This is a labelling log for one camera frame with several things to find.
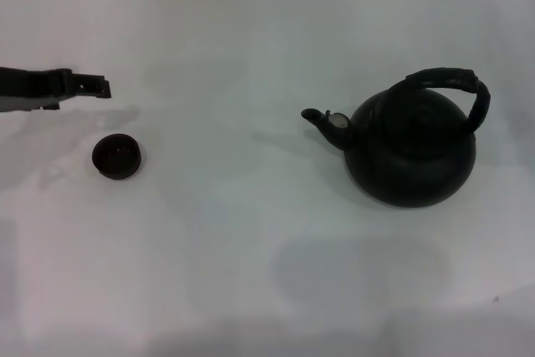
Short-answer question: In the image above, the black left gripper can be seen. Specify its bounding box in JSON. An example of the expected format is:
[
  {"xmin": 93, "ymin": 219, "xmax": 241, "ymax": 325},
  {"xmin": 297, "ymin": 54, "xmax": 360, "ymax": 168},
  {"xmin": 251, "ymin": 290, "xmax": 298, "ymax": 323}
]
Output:
[{"xmin": 0, "ymin": 66, "xmax": 113, "ymax": 115}]

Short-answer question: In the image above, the dark brown teacup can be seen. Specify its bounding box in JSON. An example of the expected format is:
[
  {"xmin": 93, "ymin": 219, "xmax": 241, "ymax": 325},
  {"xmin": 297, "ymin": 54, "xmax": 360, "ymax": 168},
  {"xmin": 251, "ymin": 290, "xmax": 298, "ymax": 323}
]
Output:
[{"xmin": 91, "ymin": 133, "xmax": 143, "ymax": 181}]

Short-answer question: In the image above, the black round teapot with handle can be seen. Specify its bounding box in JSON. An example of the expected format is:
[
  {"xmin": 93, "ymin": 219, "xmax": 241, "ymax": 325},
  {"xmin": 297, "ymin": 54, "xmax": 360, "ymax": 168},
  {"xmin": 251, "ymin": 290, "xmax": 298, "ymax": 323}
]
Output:
[{"xmin": 300, "ymin": 66, "xmax": 491, "ymax": 210}]

